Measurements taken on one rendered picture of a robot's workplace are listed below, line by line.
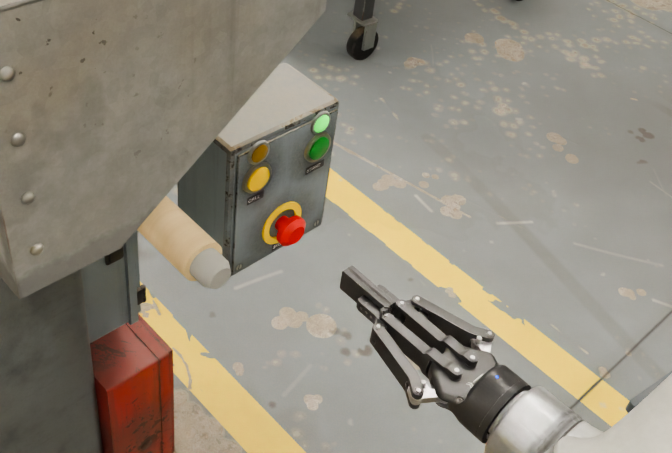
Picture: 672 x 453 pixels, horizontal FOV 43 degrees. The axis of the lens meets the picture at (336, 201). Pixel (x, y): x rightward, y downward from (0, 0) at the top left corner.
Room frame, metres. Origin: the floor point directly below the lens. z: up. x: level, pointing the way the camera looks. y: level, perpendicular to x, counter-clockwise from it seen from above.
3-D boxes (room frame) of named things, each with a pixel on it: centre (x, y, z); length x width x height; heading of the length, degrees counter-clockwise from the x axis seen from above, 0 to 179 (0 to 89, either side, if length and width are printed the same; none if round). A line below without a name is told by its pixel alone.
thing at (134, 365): (0.83, 0.34, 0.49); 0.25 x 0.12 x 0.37; 50
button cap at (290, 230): (0.73, 0.05, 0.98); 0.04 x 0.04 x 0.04; 50
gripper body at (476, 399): (0.54, -0.17, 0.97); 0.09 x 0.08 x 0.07; 49
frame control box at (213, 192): (0.79, 0.17, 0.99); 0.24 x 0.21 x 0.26; 50
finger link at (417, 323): (0.60, -0.13, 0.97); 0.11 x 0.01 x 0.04; 48
